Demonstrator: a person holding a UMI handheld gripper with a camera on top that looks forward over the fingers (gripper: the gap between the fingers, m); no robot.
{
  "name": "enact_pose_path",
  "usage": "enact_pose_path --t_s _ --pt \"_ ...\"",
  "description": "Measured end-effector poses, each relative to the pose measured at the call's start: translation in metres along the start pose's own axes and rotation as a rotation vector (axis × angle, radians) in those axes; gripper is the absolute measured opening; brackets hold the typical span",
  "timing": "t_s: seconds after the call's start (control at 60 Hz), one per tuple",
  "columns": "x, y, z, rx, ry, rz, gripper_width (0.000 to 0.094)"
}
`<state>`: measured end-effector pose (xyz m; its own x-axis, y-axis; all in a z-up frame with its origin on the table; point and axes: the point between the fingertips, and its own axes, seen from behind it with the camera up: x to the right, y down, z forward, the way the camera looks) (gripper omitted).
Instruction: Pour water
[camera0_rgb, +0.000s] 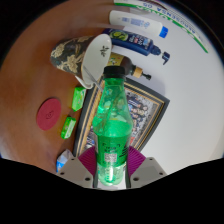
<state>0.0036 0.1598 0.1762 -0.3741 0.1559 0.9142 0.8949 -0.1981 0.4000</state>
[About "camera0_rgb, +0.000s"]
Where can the floral patterned mug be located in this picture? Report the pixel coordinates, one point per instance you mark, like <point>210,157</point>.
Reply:
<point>68,55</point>

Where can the small green packet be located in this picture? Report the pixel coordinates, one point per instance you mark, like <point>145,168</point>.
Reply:
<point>78,99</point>
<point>68,127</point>

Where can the brown pump bottle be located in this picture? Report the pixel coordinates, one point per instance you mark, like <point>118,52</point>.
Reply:
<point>126,65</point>

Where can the dark blue pump bottle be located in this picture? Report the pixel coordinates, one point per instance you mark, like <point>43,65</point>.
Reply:
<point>133,40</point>

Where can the framed group photo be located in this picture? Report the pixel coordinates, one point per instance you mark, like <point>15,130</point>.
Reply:
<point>146,113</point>

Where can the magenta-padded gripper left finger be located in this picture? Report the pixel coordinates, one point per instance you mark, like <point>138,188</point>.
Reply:
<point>75,171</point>

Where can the white bottle with blue cap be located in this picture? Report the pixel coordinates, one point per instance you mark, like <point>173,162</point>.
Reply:
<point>133,21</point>

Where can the round red coaster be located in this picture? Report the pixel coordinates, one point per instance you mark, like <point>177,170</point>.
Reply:
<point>48,114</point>

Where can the green plastic drink bottle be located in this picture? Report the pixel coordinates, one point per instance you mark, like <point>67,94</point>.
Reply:
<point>112,140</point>

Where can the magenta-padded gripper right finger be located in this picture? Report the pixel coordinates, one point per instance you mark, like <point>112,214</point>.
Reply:
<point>148,170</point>

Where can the metal spoon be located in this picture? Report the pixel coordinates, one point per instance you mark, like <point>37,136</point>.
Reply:
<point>90,76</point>

